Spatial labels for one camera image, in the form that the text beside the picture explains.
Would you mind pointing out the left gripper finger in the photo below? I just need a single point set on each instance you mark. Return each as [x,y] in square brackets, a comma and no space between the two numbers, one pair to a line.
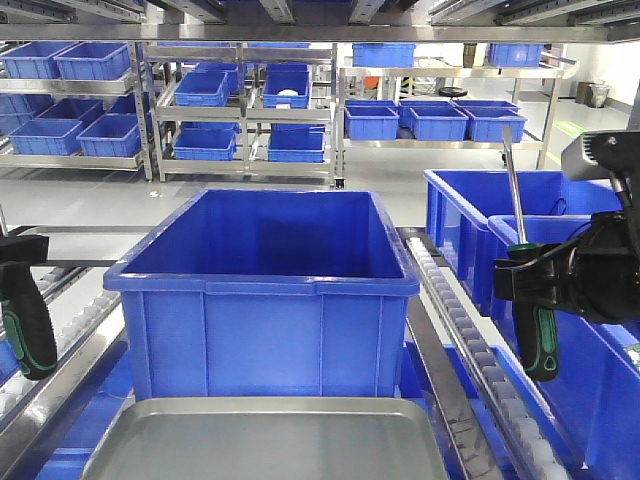
[29,249]

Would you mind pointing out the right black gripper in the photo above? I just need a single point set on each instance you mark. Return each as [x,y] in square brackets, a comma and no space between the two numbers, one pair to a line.
[593,274]

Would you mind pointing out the green black screwdriver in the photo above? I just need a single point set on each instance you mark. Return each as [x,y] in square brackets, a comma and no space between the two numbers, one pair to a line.
[535,327]
[26,320]

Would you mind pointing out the blue bin behind tray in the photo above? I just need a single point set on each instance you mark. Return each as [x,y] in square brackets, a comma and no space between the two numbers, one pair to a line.
[267,292]

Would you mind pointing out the large metal tray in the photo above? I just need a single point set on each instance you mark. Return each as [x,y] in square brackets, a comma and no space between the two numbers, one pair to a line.
[269,438]

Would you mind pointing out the steel roller rack frame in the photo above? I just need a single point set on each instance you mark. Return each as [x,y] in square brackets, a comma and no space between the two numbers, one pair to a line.
[40,405]

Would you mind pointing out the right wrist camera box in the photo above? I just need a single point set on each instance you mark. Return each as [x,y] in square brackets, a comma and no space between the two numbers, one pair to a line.
[597,155]

